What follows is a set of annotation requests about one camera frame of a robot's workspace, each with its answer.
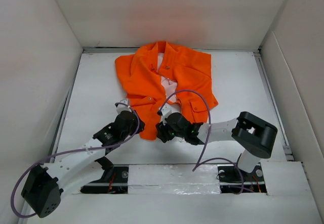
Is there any orange zip jacket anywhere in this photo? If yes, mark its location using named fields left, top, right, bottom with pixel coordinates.
left=115, top=41, right=218, bottom=141

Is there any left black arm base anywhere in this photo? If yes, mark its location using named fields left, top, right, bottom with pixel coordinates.
left=80, top=157, right=129, bottom=194

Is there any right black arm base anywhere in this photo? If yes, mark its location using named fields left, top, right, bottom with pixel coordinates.
left=217, top=165, right=267, bottom=194

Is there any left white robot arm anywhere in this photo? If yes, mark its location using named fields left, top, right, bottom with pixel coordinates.
left=21, top=111, right=145, bottom=218

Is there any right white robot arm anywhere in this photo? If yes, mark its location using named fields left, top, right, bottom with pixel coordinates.
left=156, top=110, right=278, bottom=181

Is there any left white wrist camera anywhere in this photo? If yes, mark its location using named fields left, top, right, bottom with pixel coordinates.
left=115, top=99, right=132, bottom=114

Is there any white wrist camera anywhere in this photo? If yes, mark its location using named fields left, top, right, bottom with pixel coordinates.
left=157, top=104, right=172, bottom=120
left=115, top=99, right=132, bottom=114

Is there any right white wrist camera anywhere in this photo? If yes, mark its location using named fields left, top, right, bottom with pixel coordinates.
left=157, top=104, right=172, bottom=120

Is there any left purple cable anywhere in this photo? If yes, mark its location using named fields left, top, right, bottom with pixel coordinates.
left=10, top=102, right=140, bottom=218

